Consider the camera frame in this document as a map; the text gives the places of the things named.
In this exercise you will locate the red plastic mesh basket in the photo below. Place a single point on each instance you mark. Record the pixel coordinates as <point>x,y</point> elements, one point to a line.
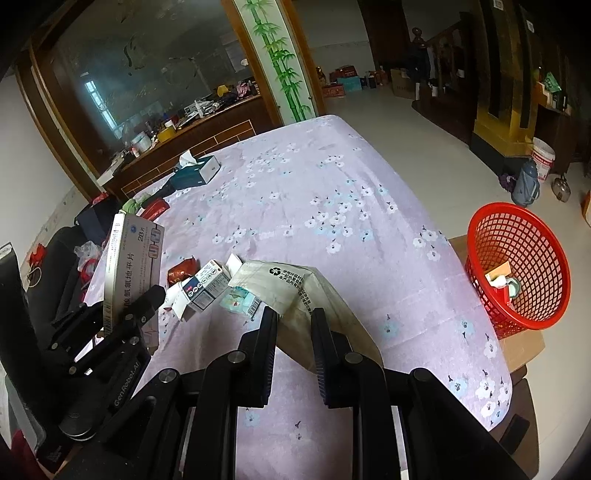
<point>518,269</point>

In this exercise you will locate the green cloth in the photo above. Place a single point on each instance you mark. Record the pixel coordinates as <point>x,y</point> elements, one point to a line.
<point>132,206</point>

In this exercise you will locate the white medicine box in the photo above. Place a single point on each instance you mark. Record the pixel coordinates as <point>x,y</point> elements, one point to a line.
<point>132,265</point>

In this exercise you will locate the cardboard box under basket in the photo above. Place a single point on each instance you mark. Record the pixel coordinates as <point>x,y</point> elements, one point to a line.
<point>520,349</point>

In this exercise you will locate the white paper bag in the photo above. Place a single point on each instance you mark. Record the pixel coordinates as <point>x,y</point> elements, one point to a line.
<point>294,292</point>

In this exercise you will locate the teal tissue box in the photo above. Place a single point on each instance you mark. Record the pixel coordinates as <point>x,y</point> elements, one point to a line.
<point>194,171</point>

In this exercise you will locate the bamboo painted door panel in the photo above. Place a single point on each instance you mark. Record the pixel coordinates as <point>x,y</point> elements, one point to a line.
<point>281,57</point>

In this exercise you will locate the small blue white box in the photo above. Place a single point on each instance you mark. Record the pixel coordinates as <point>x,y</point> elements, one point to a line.
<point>196,293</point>

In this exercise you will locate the red flat box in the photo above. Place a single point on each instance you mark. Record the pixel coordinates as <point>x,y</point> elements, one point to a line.
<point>154,209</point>

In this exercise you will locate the white plastic bucket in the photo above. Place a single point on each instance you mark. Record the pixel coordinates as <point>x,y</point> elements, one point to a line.
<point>544,156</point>

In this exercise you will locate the teal paper box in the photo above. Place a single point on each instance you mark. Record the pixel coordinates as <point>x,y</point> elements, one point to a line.
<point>240,301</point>

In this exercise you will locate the blue thermos jug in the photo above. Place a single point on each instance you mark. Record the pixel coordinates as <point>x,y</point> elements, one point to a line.
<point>527,186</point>

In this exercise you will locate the wooden sideboard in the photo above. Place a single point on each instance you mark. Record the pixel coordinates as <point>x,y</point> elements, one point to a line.
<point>242,120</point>

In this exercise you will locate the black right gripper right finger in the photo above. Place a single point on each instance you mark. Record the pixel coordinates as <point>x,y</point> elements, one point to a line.
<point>330,349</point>

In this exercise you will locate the metal kettle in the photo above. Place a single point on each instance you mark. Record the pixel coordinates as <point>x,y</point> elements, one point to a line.
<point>561,188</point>

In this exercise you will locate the red snack wrapper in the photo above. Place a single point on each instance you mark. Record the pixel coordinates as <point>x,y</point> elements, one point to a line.
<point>183,270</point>

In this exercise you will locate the black chair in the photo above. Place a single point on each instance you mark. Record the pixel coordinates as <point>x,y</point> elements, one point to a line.
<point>59,289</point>

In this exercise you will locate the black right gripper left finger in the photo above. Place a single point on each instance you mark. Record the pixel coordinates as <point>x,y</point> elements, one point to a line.
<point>256,375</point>

